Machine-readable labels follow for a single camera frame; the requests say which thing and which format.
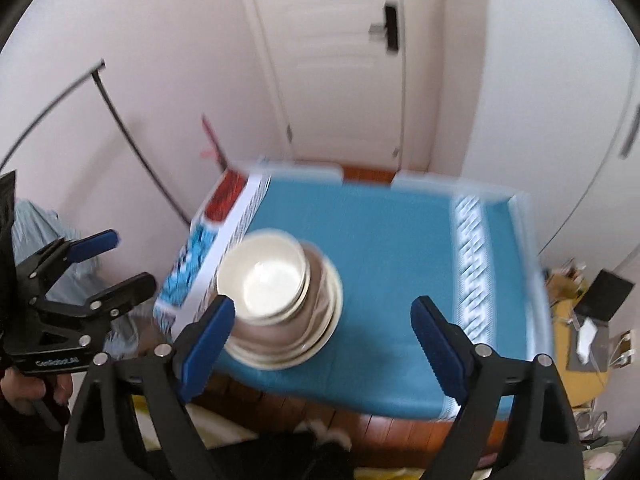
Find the black door handle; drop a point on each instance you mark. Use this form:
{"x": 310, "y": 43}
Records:
{"x": 387, "y": 32}

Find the white plate gold pattern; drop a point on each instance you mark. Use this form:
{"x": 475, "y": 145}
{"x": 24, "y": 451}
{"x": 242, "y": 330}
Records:
{"x": 312, "y": 345}

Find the teal tablecloth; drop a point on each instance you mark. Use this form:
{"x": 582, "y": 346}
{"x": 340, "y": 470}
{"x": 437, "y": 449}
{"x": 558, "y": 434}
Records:
{"x": 465, "y": 247}

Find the beige handled tray dish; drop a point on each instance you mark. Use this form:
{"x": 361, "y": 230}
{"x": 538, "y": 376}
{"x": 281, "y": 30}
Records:
{"x": 305, "y": 321}

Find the person's left hand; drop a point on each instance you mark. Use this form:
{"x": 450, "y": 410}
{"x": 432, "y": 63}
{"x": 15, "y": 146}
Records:
{"x": 21, "y": 392}

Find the black laptop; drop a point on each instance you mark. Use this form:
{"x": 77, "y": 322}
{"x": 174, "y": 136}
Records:
{"x": 604, "y": 297}

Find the white door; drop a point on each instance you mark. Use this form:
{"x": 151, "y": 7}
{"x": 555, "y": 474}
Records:
{"x": 340, "y": 96}

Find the yellow chair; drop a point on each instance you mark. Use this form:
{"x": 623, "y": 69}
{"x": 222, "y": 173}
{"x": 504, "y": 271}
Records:
{"x": 583, "y": 382}

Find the cream bowl near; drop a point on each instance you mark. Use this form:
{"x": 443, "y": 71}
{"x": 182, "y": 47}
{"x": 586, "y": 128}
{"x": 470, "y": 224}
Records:
{"x": 266, "y": 276}

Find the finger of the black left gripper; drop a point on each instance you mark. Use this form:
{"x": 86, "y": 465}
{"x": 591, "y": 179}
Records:
{"x": 100, "y": 310}
{"x": 52, "y": 261}

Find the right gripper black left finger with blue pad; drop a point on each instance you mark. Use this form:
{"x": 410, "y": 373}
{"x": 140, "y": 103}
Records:
{"x": 130, "y": 420}

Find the black metal rack pole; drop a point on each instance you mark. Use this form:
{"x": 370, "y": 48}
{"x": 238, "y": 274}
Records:
{"x": 75, "y": 152}

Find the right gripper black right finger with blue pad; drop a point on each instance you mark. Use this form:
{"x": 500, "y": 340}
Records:
{"x": 541, "y": 439}

